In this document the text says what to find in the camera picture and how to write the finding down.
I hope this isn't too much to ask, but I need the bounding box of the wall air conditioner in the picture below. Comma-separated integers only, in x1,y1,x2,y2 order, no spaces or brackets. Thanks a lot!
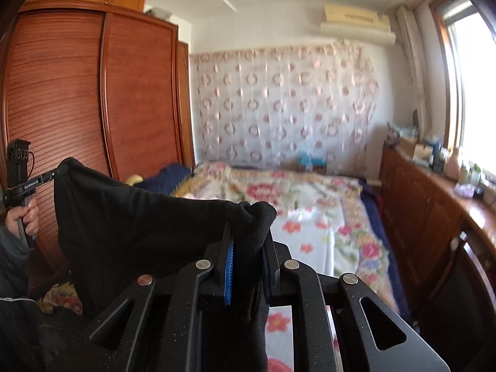
320,4,396,47

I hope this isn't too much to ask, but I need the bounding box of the black t-shirt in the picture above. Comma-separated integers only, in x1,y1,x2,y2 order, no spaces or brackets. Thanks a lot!
54,158,277,371

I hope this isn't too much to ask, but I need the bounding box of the window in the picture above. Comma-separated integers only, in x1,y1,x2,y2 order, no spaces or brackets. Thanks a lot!
430,0,495,175

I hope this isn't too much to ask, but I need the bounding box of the person's left forearm sleeve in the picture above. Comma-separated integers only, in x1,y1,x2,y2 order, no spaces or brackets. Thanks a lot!
1,226,38,371

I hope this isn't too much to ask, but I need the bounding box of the pink bottle on cabinet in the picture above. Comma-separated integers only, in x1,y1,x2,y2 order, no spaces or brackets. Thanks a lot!
444,147,463,181

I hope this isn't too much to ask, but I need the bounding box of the circle-patterned sheer curtain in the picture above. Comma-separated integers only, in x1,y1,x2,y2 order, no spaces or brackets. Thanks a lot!
190,40,379,175

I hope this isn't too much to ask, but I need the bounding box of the floral fleece blanket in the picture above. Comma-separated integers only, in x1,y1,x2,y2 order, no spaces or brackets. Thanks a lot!
179,162,404,312

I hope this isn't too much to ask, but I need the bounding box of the yellow patterned folded cloth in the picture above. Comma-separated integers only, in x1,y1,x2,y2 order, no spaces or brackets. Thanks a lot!
171,175,195,197

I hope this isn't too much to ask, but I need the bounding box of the wooden sideboard cabinet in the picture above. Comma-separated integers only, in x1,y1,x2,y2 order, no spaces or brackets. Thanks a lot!
379,145,495,312

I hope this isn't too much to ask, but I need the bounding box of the yellow plush toy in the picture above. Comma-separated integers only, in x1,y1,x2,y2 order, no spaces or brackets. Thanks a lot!
124,174,144,186

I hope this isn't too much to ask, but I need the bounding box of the person's left hand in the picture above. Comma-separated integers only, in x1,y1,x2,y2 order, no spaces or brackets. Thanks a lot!
5,197,39,238

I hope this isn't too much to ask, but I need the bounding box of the stack of papers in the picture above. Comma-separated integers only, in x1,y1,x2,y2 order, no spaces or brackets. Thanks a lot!
386,123,419,146

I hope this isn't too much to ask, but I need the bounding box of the cardboard box on cabinet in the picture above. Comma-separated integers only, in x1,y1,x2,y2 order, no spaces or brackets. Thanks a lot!
399,137,433,162

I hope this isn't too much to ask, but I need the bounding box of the blue box at bedhead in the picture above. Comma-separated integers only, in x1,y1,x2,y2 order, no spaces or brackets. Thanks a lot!
298,153,327,173

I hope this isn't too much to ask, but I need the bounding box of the wooden wardrobe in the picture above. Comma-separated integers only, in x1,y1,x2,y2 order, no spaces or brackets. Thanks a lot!
0,0,197,280

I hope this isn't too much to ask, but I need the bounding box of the white floral towel sheet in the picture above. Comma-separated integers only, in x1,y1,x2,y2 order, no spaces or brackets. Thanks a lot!
265,206,334,371

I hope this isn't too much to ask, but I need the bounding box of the navy folded blanket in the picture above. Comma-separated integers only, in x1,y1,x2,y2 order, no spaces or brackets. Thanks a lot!
134,163,193,196

